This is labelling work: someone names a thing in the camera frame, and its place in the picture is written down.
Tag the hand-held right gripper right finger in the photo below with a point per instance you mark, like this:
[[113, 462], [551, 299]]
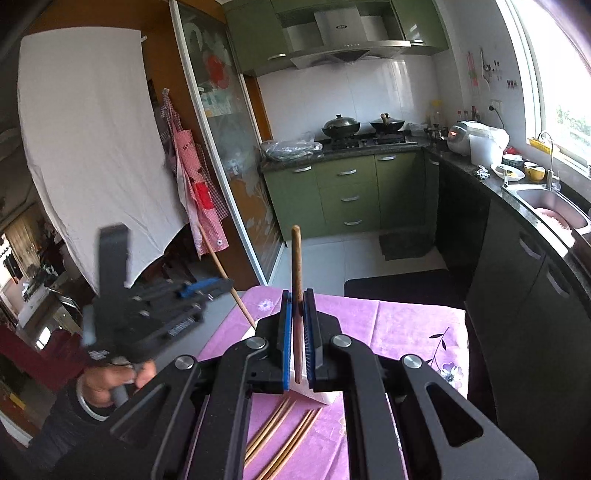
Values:
[[308, 332]]

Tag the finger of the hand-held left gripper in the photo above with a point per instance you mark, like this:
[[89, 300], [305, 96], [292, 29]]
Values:
[[198, 287], [184, 304]]

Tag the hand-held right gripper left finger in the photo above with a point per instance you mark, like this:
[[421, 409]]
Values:
[[287, 332]]

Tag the white rectangular container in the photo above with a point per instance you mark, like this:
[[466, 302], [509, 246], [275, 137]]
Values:
[[318, 397]]

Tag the dark brown chopstick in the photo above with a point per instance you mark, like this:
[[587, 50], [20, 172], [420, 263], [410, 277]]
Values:
[[296, 258]]

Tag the person's left forearm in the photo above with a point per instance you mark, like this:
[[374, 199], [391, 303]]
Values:
[[64, 438]]

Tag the person's left hand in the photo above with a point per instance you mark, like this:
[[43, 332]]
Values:
[[99, 387]]

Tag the purple flowered tablecloth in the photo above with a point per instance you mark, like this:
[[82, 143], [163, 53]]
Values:
[[392, 323]]

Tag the silver bangle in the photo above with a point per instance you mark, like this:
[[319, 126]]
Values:
[[85, 406]]

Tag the red checked apron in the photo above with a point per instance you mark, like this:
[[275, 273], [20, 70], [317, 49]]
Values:
[[194, 184]]

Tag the black floor mat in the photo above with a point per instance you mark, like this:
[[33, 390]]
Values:
[[406, 288]]

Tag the small dark floor mat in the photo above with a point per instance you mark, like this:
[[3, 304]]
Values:
[[406, 247]]

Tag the frosted glass sliding door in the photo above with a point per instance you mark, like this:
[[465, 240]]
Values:
[[226, 152]]

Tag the green base cabinet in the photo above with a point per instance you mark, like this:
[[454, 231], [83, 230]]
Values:
[[346, 194]]

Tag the white hanging sheet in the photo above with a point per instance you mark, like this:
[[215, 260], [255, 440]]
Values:
[[92, 161]]

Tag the clear plastic bag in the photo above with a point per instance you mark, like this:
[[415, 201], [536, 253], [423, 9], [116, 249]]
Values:
[[288, 150]]

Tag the black gas stove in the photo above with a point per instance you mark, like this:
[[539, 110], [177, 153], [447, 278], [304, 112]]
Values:
[[364, 142]]

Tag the black base cabinet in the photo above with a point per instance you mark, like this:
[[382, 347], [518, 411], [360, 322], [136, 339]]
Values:
[[508, 277]]

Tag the black wok with lid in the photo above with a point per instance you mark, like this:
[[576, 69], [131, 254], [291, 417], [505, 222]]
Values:
[[387, 123], [340, 125]]

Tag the white rice cooker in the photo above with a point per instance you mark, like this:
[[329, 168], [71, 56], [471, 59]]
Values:
[[478, 141]]

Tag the white plate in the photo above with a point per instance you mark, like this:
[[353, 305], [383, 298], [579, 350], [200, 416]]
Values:
[[508, 171]]

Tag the steel sink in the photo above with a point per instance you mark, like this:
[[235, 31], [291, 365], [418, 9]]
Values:
[[545, 201]]

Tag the steel range hood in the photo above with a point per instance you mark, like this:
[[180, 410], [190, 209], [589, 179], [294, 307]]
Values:
[[341, 50]]

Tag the yellow cup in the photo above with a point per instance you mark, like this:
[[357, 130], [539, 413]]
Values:
[[536, 173]]

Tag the yellow item on windowsill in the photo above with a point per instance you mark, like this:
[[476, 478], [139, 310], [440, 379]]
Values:
[[540, 144]]

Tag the small steel faucet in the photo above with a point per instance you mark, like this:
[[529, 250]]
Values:
[[550, 157]]

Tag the kitchen window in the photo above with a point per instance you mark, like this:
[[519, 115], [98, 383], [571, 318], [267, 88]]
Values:
[[563, 69]]

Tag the green wall cabinet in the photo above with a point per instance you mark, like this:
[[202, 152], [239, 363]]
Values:
[[422, 23], [254, 37]]

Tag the white wall socket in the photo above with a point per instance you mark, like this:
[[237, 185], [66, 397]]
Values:
[[494, 105]]

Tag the hanging wall items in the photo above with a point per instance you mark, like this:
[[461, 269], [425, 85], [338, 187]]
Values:
[[478, 69]]

